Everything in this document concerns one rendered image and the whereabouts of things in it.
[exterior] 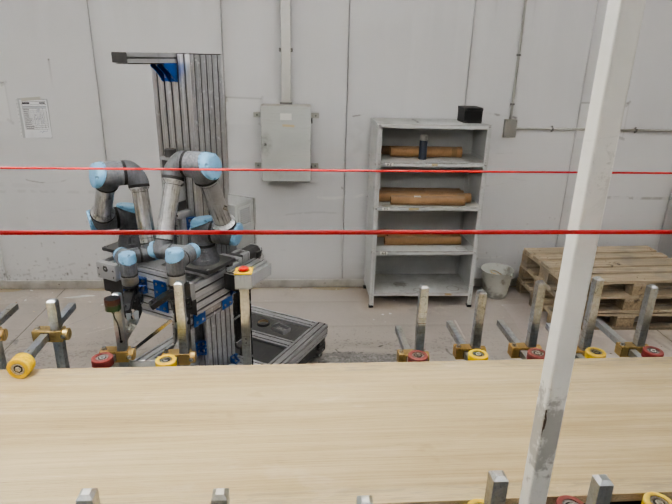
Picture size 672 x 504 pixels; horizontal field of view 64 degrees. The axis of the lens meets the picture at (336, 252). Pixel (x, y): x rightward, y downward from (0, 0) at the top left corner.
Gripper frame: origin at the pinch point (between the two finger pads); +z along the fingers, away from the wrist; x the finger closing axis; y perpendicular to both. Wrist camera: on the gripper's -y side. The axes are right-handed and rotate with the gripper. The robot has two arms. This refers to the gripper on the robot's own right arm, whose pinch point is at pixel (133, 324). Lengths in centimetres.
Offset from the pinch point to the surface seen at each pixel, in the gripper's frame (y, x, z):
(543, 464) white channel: -129, -137, -27
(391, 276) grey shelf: 221, -164, 70
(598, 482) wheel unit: -140, -144, -31
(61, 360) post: -31.5, 20.5, -0.6
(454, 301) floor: 195, -217, 83
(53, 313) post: -31.4, 20.4, -22.1
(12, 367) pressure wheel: -55, 27, -12
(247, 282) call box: -33, -57, -36
